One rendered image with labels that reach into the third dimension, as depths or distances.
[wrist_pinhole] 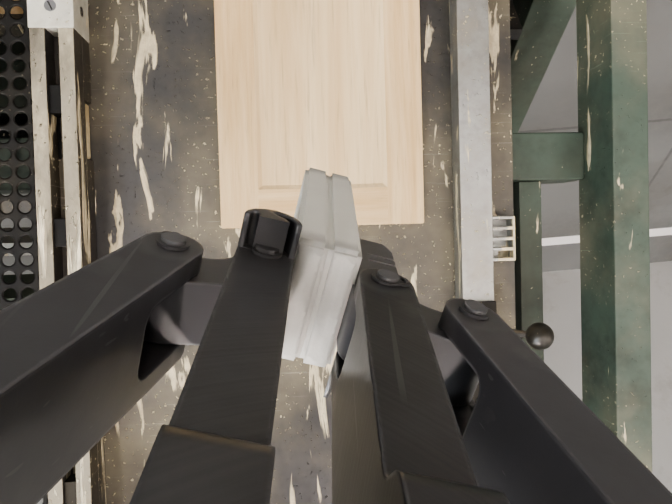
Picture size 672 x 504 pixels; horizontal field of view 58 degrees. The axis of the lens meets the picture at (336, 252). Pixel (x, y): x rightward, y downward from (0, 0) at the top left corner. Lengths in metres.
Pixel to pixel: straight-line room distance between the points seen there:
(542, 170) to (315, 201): 0.93
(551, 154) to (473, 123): 0.18
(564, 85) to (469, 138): 1.71
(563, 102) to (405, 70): 1.78
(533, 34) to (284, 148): 0.61
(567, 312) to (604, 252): 2.77
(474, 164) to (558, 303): 2.92
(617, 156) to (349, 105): 0.42
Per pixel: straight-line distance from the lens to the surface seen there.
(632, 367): 1.07
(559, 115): 2.77
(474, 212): 0.95
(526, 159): 1.07
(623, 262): 1.04
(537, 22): 1.31
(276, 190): 0.93
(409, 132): 0.96
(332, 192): 0.18
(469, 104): 0.97
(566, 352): 3.71
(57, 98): 0.95
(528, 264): 1.08
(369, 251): 0.16
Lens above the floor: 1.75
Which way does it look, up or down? 32 degrees down
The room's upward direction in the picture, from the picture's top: 175 degrees clockwise
